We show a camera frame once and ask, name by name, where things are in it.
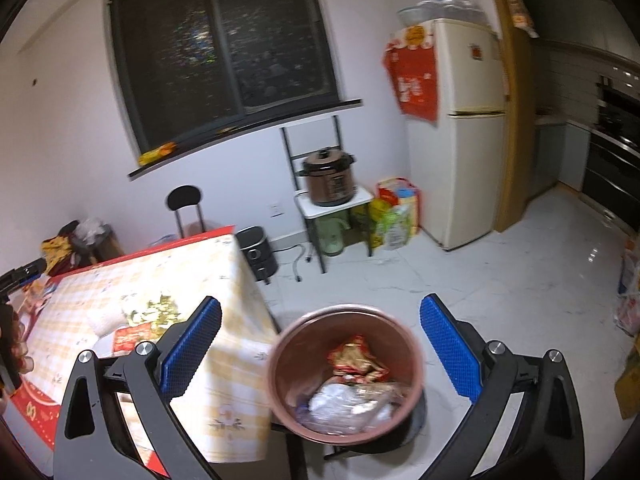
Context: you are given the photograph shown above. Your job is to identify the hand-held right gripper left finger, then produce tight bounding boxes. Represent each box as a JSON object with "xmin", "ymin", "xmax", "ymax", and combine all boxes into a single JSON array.
[{"xmin": 52, "ymin": 296, "xmax": 223, "ymax": 480}]

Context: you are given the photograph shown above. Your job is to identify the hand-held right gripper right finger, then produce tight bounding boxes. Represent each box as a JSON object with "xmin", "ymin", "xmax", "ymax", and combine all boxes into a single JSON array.
[{"xmin": 419, "ymin": 294, "xmax": 587, "ymax": 480}]

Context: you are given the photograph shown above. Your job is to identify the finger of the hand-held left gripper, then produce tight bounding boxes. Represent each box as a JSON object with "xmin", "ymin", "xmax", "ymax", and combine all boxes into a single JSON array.
[{"xmin": 0, "ymin": 257, "xmax": 49, "ymax": 297}]

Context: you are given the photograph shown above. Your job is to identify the red gold wrapper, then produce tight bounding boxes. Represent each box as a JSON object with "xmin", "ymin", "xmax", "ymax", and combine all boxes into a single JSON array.
[{"xmin": 327, "ymin": 335, "xmax": 392, "ymax": 382}]

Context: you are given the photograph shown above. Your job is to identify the brown round waste bin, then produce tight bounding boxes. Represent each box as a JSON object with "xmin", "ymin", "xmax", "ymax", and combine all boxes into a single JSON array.
[{"xmin": 267, "ymin": 304, "xmax": 427, "ymax": 446}]

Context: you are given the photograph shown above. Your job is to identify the clear plastic wrap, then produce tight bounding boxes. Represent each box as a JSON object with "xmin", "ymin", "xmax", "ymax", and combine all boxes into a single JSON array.
[{"xmin": 295, "ymin": 377, "xmax": 408, "ymax": 433}]

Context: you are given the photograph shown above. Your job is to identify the person's left hand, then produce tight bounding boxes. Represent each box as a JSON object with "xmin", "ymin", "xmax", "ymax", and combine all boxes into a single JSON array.
[{"xmin": 11, "ymin": 311, "xmax": 36, "ymax": 374}]

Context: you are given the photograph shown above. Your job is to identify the yellow patterned cloth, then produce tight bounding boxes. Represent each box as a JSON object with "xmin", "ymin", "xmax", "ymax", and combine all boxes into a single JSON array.
[{"xmin": 41, "ymin": 236, "xmax": 77, "ymax": 275}]

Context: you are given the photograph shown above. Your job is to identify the gold foil wrapper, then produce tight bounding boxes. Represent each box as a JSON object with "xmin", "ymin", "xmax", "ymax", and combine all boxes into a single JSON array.
[{"xmin": 121, "ymin": 296, "xmax": 182, "ymax": 337}]

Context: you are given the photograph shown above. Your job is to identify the red flat packet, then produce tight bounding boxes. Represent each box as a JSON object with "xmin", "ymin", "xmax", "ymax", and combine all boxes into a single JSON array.
[{"xmin": 112, "ymin": 324, "xmax": 157, "ymax": 357}]

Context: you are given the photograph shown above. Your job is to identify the checkered tablecloth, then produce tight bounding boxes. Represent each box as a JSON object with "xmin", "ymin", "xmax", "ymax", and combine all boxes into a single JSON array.
[{"xmin": 21, "ymin": 233, "xmax": 282, "ymax": 467}]

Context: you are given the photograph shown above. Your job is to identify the red patterned undercloth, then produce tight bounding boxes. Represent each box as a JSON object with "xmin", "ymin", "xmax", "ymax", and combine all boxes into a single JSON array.
[{"xmin": 9, "ymin": 225, "xmax": 237, "ymax": 479}]

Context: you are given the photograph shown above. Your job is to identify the white plastic bag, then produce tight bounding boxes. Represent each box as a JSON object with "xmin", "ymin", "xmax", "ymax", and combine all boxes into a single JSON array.
[{"xmin": 74, "ymin": 217, "xmax": 109, "ymax": 250}]

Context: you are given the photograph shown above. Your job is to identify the white tissue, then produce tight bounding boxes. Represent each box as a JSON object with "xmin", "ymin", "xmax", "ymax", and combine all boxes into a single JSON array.
[{"xmin": 84, "ymin": 304, "xmax": 127, "ymax": 337}]

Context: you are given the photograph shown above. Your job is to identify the black air fryer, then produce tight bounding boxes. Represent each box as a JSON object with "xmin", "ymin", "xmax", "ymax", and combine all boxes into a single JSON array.
[{"xmin": 234, "ymin": 226, "xmax": 280, "ymax": 284}]

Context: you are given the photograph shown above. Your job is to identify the green white sack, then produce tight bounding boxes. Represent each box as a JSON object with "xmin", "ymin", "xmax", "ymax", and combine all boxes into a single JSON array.
[{"xmin": 372, "ymin": 200, "xmax": 417, "ymax": 252}]

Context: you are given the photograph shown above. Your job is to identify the black round-back chair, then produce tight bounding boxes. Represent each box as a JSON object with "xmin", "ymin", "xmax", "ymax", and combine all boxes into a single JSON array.
[{"xmin": 166, "ymin": 185, "xmax": 207, "ymax": 239}]

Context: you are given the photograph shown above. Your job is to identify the green kettle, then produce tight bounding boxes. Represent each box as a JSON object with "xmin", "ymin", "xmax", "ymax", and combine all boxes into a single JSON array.
[{"xmin": 317, "ymin": 217, "xmax": 349, "ymax": 257}]

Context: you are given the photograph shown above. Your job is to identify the red shopping bag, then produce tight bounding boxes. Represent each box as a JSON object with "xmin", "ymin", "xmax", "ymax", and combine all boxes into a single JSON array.
[{"xmin": 376, "ymin": 177, "xmax": 422, "ymax": 241}]

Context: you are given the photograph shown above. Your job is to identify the yellow snack packet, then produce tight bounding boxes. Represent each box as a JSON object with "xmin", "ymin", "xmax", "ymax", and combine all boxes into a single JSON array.
[{"xmin": 138, "ymin": 142, "xmax": 178, "ymax": 167}]

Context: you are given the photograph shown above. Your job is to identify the metal storage rack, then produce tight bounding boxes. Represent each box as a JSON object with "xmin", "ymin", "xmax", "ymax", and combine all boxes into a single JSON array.
[{"xmin": 279, "ymin": 113, "xmax": 375, "ymax": 274}]

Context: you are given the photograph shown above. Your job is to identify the cardboard box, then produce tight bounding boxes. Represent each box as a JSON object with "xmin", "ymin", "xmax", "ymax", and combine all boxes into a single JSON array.
[{"xmin": 614, "ymin": 337, "xmax": 640, "ymax": 422}]

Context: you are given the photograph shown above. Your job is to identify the pile of plastic bags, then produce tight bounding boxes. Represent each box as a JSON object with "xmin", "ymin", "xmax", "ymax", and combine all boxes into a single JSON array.
[{"xmin": 614, "ymin": 234, "xmax": 640, "ymax": 337}]

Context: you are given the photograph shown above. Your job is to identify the brown pressure cooker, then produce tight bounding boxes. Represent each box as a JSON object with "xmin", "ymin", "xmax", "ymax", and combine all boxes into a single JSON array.
[{"xmin": 301, "ymin": 147, "xmax": 357, "ymax": 207}]

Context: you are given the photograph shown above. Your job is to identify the cream refrigerator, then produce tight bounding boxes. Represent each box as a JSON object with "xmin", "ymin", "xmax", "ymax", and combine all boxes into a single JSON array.
[{"xmin": 404, "ymin": 18, "xmax": 509, "ymax": 252}]

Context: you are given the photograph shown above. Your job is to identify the grey kitchen cabinet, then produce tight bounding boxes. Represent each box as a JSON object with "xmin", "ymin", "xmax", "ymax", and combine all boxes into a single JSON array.
[{"xmin": 531, "ymin": 115, "xmax": 592, "ymax": 197}]

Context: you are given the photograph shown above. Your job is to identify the dark window sill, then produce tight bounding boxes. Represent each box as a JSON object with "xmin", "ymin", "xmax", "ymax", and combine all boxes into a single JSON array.
[{"xmin": 127, "ymin": 98, "xmax": 364, "ymax": 181}]

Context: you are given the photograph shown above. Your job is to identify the built-in black oven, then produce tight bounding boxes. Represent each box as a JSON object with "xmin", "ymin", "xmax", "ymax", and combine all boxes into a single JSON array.
[{"xmin": 581, "ymin": 76, "xmax": 640, "ymax": 233}]

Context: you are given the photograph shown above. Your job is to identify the red hanging bag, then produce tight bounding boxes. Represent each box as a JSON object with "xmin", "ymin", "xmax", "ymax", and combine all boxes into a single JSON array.
[{"xmin": 383, "ymin": 25, "xmax": 441, "ymax": 124}]

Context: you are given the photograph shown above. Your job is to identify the dark window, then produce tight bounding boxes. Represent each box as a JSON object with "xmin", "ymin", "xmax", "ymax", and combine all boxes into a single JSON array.
[{"xmin": 106, "ymin": 0, "xmax": 342, "ymax": 157}]

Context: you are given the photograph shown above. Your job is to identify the clear plastic containers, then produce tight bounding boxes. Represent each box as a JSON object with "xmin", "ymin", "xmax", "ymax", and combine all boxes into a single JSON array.
[{"xmin": 397, "ymin": 0, "xmax": 490, "ymax": 29}]

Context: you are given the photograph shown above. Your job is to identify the grey floor cable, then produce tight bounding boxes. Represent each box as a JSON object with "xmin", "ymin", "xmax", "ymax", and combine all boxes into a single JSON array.
[{"xmin": 293, "ymin": 244, "xmax": 315, "ymax": 283}]

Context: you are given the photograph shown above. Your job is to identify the wooden door frame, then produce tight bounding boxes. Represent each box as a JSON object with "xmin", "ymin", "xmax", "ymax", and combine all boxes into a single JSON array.
[{"xmin": 481, "ymin": 0, "xmax": 535, "ymax": 234}]

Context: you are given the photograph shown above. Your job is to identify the door frame hanging decoration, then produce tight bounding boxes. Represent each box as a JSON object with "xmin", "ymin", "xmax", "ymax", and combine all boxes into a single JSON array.
[{"xmin": 504, "ymin": 0, "xmax": 540, "ymax": 39}]

